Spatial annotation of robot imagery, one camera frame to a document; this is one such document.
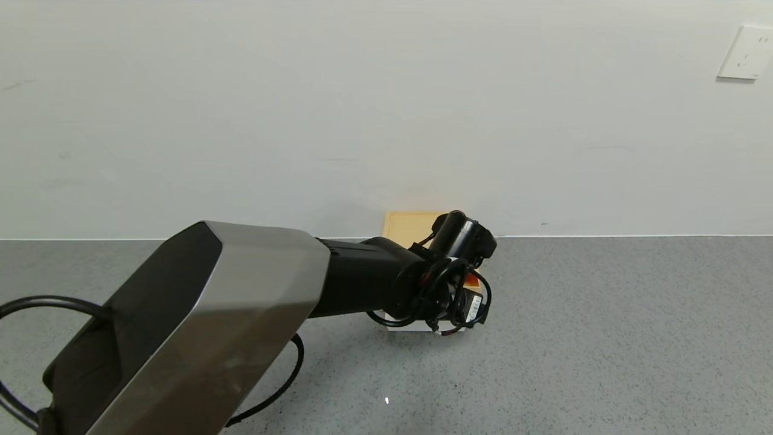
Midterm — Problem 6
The yellow drawer with white handle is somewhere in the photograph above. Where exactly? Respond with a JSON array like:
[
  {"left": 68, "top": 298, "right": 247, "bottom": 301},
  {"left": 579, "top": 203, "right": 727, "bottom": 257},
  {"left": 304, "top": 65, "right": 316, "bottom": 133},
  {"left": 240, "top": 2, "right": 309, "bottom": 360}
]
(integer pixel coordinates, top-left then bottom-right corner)
[{"left": 382, "top": 273, "right": 484, "bottom": 334}]

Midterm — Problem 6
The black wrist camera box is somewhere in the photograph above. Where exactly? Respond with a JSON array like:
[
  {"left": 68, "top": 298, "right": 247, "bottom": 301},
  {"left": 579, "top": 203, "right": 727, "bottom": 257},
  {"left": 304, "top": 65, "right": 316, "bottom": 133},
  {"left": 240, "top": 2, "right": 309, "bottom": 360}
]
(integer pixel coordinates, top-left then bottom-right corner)
[{"left": 453, "top": 289, "right": 490, "bottom": 327}]

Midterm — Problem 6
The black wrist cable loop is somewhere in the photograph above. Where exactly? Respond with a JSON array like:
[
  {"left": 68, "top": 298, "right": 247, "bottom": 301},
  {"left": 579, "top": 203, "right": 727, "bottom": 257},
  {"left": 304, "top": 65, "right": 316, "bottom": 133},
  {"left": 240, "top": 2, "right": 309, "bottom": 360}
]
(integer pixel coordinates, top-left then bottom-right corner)
[{"left": 367, "top": 259, "right": 493, "bottom": 337}]

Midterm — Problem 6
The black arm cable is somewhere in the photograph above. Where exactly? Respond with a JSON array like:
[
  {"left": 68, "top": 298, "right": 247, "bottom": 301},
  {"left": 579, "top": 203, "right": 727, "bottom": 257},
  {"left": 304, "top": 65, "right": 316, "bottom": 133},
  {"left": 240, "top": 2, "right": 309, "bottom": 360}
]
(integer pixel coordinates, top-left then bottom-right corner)
[
  {"left": 0, "top": 295, "right": 114, "bottom": 433},
  {"left": 226, "top": 333, "right": 304, "bottom": 428}
]

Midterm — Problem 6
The white wall socket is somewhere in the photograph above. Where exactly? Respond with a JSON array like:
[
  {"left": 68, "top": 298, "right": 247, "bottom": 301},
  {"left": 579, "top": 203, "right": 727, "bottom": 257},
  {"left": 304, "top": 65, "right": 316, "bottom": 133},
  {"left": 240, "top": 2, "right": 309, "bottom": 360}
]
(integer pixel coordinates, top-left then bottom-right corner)
[{"left": 717, "top": 25, "right": 773, "bottom": 80}]

